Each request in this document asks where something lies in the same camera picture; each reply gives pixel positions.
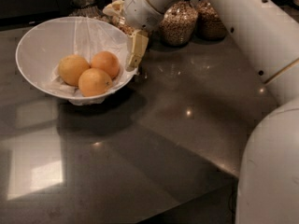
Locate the orange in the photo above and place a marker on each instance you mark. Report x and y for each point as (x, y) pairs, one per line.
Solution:
(106, 61)
(71, 67)
(94, 82)

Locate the white bowl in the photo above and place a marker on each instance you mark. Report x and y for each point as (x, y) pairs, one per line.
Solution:
(41, 49)

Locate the white plastic bowl liner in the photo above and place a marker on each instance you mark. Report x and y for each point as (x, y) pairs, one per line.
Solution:
(90, 37)

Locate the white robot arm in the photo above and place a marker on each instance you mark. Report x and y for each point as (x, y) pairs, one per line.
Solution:
(268, 188)

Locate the glass jar with grains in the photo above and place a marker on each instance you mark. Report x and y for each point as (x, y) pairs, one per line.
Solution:
(209, 25)
(178, 24)
(119, 21)

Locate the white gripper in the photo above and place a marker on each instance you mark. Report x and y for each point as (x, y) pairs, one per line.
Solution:
(139, 12)

